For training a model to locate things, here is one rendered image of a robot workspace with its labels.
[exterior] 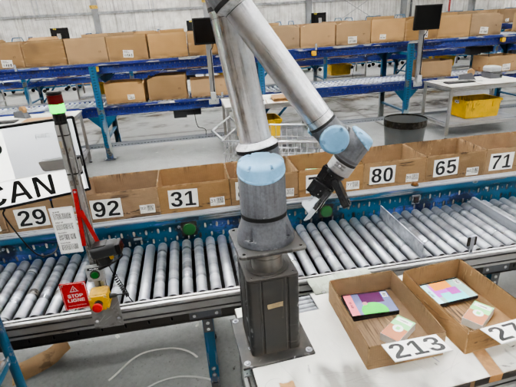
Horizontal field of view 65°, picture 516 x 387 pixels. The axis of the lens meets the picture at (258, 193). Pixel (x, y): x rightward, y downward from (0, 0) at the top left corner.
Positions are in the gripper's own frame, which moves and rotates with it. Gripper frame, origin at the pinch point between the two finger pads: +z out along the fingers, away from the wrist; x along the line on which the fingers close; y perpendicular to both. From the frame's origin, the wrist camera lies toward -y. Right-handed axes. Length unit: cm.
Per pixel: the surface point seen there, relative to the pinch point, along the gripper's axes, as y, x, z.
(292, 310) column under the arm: -15.4, 23.4, 22.1
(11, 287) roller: 93, 27, 111
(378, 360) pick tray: -47, 19, 19
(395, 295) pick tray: -46, -21, 14
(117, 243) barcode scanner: 52, 30, 45
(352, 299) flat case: -32.3, -9.1, 21.7
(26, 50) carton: 484, -286, 179
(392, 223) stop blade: -33, -83, 8
